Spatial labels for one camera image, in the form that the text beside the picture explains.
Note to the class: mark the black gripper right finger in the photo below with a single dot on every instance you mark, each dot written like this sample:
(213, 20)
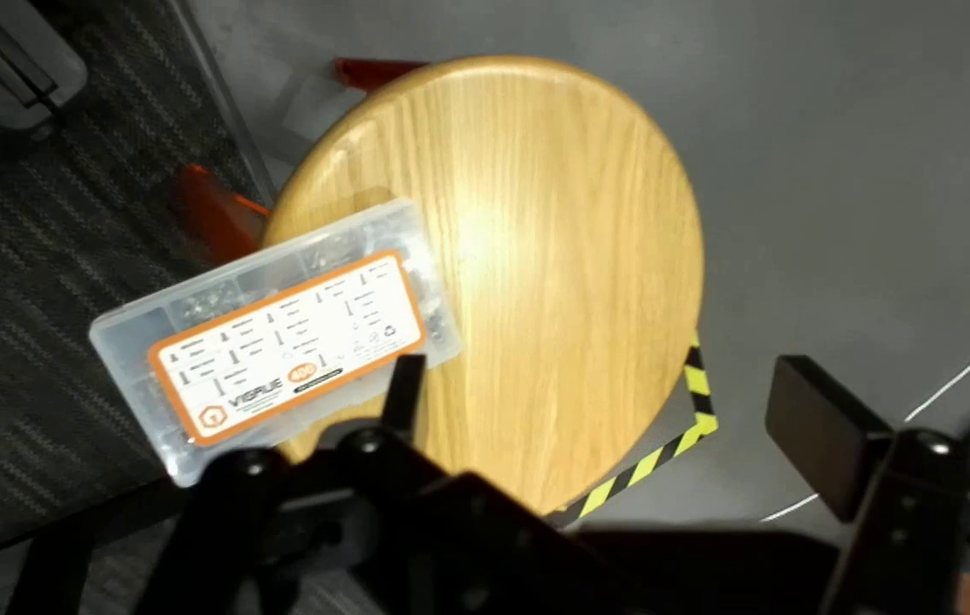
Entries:
(820, 432)

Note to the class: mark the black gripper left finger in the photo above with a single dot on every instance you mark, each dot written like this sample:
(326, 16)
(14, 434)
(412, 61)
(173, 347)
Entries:
(406, 394)

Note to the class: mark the clear parts box orange label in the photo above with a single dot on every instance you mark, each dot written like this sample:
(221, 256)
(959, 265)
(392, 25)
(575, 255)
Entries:
(282, 341)

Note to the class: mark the wooden stool orange legs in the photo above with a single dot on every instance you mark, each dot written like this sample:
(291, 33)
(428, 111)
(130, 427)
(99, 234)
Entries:
(555, 251)

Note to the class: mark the yellow black hazard tape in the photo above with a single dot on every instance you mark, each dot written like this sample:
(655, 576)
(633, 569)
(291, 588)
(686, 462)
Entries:
(699, 394)

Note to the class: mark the grey rounded object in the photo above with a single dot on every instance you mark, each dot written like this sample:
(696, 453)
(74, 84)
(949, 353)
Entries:
(0, 54)

